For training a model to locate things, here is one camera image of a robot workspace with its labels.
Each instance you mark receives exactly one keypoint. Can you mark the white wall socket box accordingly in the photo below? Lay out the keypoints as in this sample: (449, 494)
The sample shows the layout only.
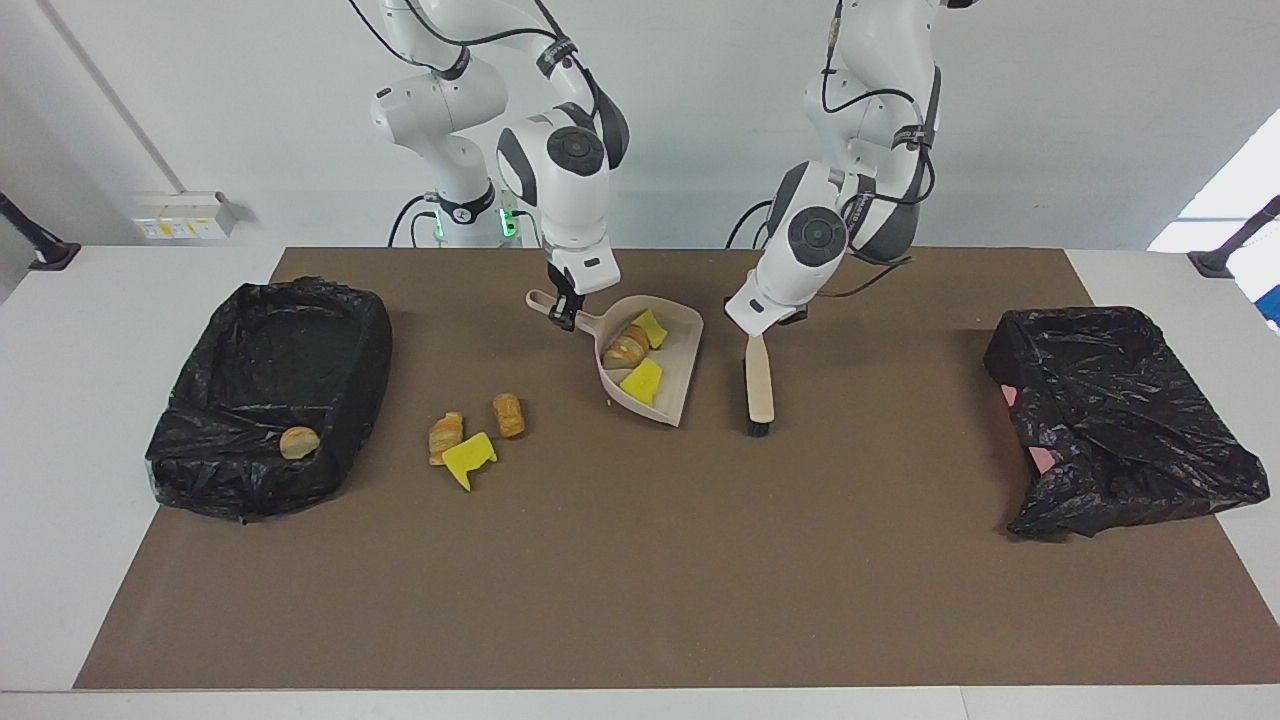
(185, 217)

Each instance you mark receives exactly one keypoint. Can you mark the black stand foot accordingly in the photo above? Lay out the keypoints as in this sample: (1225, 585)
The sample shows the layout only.
(45, 250)
(1215, 262)

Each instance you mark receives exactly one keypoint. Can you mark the yellow green sponge piece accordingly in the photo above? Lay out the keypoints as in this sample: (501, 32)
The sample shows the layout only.
(652, 328)

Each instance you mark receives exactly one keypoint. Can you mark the brown table mat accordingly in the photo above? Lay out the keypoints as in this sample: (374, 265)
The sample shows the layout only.
(640, 620)

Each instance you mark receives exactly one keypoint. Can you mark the brown bread roll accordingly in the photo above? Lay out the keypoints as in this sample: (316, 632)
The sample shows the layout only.
(509, 415)

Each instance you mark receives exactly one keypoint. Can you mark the striped croissant bread piece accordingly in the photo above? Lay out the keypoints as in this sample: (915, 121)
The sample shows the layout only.
(625, 348)
(445, 438)

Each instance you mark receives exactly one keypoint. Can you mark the beige plastic dustpan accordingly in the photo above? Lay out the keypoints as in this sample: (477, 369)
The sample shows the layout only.
(678, 375)

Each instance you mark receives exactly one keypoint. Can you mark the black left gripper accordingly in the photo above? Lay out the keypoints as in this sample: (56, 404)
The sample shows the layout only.
(793, 316)

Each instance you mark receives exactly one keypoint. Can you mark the pink plastic bin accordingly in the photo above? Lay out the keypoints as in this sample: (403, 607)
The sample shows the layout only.
(1043, 460)

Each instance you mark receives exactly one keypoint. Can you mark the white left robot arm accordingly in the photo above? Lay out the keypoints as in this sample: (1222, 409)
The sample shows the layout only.
(800, 270)

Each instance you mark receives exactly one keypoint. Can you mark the black bag lined bin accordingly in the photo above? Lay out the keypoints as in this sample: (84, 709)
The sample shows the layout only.
(250, 350)

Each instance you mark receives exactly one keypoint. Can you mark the blue plastic object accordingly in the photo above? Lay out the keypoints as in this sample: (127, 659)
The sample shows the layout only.
(1273, 310)

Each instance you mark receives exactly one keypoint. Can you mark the small round bread bun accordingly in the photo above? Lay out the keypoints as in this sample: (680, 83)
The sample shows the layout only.
(299, 443)

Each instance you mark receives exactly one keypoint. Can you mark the beige hand brush black bristles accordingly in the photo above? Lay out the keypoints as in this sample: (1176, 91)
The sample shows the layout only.
(760, 385)

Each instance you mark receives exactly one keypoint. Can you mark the crumpled black trash bag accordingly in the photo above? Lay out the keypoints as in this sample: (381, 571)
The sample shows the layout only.
(1120, 420)

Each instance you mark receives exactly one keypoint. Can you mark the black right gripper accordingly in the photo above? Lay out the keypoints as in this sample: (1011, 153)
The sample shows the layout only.
(565, 295)

